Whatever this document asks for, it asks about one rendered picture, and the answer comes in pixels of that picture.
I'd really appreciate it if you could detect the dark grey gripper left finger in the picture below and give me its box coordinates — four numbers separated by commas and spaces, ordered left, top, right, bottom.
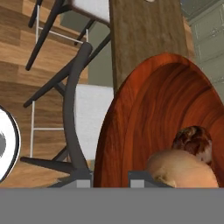
47, 168, 95, 189

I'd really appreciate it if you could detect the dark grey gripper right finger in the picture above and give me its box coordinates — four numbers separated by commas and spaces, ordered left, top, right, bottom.
128, 170, 173, 189

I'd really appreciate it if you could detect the chicken drumstick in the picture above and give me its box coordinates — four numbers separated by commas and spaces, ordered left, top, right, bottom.
144, 125, 221, 189

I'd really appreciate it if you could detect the red-brown wooden plate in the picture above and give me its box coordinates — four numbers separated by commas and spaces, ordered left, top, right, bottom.
93, 52, 224, 189

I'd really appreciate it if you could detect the white plate with black rim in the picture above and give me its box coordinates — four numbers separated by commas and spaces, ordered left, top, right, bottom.
0, 105, 22, 184

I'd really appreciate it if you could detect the dark chair with white seat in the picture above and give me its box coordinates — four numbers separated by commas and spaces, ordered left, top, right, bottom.
24, 0, 112, 72
19, 32, 116, 179

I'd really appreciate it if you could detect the grey-green cupboard run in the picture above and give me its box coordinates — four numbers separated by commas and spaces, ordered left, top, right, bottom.
179, 0, 224, 103

